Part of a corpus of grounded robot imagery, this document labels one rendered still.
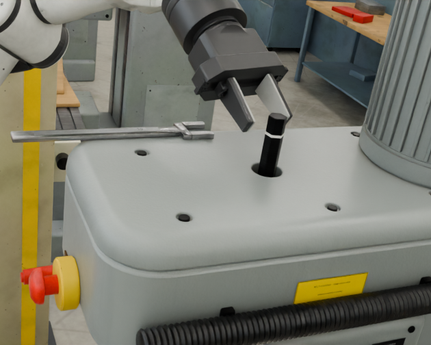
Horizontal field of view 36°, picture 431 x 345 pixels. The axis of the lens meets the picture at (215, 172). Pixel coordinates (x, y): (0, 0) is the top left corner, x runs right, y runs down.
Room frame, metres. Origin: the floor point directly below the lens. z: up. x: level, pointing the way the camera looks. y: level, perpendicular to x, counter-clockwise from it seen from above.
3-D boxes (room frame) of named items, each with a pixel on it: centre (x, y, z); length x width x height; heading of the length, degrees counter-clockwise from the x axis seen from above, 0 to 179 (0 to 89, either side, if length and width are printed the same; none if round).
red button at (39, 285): (0.58, 0.17, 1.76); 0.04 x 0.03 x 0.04; 27
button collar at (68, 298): (0.59, 0.15, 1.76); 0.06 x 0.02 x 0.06; 27
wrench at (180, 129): (0.72, 0.13, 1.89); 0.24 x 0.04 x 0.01; 117
